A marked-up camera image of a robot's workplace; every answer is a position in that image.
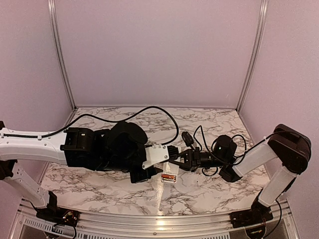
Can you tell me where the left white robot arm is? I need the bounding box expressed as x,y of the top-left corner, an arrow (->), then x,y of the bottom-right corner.
0,121 -> 169,222

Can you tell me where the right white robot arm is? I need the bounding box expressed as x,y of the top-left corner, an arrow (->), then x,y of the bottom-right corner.
168,124 -> 312,223

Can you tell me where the orange AA battery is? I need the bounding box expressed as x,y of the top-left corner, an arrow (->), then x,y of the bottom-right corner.
161,174 -> 176,179

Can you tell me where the right aluminium corner post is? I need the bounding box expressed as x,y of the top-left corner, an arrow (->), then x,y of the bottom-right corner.
236,0 -> 269,113

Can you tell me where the aluminium corner post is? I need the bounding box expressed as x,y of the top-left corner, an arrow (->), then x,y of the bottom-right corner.
236,0 -> 269,113
47,0 -> 76,110

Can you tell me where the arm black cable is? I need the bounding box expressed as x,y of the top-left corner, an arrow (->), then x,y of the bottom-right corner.
37,106 -> 179,147
193,124 -> 275,176

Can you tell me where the left aluminium corner post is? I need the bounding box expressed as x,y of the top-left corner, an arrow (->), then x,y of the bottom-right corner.
47,0 -> 76,110

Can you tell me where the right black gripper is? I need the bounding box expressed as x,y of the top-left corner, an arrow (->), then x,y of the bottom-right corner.
174,147 -> 226,172

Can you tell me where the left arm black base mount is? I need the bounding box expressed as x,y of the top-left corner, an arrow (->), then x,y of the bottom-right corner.
36,207 -> 80,227

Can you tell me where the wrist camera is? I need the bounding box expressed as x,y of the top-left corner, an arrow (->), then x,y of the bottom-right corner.
142,144 -> 181,170
181,131 -> 200,150

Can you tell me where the white remote control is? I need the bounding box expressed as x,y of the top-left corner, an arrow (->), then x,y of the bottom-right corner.
161,162 -> 179,184

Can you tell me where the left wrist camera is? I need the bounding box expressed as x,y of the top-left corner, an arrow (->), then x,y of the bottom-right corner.
142,144 -> 181,170

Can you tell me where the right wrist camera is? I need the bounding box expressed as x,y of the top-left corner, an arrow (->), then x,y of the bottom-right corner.
181,131 -> 200,150

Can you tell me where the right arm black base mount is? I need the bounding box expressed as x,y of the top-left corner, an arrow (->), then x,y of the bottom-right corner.
229,209 -> 274,228

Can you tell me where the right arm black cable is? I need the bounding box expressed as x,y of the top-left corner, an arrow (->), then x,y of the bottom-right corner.
193,124 -> 275,176

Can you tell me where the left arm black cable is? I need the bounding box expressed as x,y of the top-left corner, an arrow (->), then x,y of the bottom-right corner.
37,106 -> 179,147

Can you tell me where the gold black AA battery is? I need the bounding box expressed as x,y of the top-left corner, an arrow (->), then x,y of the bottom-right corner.
162,178 -> 176,183

